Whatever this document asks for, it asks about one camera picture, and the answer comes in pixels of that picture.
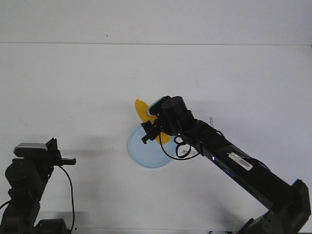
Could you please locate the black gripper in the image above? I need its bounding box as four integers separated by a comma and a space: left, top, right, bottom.
45, 137, 76, 166
141, 96, 195, 144

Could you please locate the vertical clear tape strip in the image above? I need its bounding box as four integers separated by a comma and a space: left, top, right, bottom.
210, 117, 214, 128

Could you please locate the yellow corn cob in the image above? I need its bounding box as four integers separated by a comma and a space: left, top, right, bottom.
135, 99, 172, 145

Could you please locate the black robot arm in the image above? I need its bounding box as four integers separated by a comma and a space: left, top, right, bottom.
0, 138, 76, 234
135, 96, 311, 234

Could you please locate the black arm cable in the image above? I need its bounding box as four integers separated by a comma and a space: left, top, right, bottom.
59, 165, 75, 232
159, 129, 223, 161

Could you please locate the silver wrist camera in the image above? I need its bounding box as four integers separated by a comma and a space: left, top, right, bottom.
147, 96, 170, 116
13, 143, 48, 158

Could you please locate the light blue round plate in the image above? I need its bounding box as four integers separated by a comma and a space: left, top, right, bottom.
128, 126, 172, 169

